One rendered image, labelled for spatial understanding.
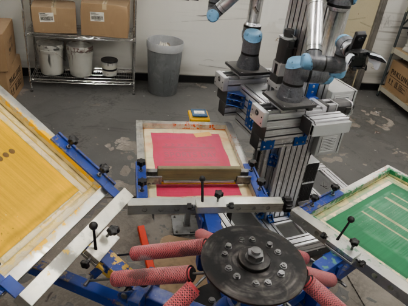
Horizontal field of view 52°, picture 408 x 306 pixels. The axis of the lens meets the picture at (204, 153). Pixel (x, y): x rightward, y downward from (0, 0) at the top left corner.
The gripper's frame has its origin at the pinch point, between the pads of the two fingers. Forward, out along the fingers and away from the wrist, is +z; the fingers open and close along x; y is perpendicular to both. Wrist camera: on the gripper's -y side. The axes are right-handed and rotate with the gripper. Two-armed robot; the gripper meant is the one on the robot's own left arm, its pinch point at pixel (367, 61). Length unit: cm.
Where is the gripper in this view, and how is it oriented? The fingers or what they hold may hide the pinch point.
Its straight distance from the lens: 179.8
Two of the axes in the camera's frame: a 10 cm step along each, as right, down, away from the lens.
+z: -0.2, 5.2, -8.5
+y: 0.3, 8.5, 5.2
